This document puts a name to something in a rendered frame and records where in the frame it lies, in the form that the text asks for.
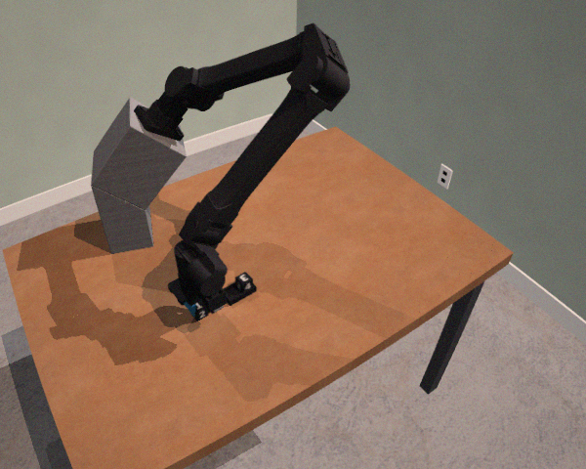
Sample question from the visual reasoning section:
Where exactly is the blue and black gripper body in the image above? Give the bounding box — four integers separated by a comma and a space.
168, 270, 201, 306

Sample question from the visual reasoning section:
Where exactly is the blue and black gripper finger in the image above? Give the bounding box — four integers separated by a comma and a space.
185, 302, 196, 317

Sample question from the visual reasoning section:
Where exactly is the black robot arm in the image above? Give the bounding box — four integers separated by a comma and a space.
134, 23, 350, 314

